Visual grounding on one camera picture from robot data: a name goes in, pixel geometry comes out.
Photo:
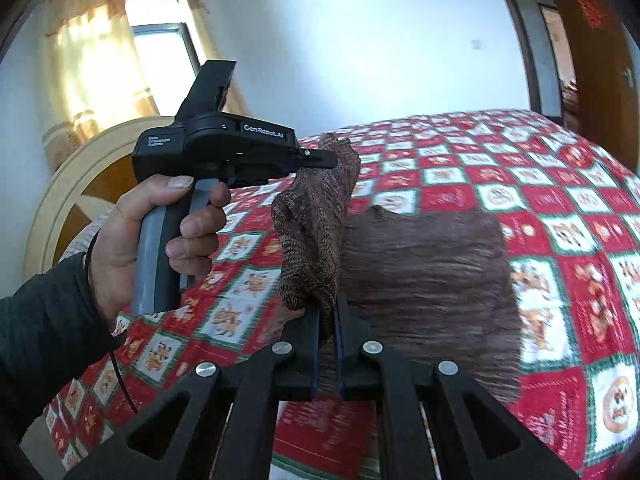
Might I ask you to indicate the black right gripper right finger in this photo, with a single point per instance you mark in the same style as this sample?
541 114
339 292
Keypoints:
434 421

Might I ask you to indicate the red checkered cartoon bedspread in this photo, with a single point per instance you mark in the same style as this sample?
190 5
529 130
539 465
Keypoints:
569 213

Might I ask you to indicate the window with frame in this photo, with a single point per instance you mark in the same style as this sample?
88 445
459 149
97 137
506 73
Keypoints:
165 50

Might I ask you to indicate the brown knitted sweater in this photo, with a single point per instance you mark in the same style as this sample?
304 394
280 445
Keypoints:
435 286

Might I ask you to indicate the brown wooden door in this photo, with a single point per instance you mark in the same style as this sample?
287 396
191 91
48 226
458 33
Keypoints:
608 111

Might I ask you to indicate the person's left hand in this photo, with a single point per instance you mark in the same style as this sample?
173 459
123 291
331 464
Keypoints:
114 256

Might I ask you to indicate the yellow patterned curtain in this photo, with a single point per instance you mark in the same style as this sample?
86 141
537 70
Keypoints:
91 74

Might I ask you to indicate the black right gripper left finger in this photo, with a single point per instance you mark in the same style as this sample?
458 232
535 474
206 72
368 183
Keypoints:
217 422

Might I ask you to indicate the silver door handle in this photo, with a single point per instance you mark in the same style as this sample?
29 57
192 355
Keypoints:
629 77

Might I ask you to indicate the dark brown door frame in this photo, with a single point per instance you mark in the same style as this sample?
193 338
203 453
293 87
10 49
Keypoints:
541 70

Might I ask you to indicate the cream and brown headboard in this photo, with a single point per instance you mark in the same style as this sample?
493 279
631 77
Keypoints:
81 192

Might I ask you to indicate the red paper door decoration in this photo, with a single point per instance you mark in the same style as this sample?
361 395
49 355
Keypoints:
593 13

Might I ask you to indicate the dark left sleeve forearm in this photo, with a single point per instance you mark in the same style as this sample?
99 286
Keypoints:
51 331

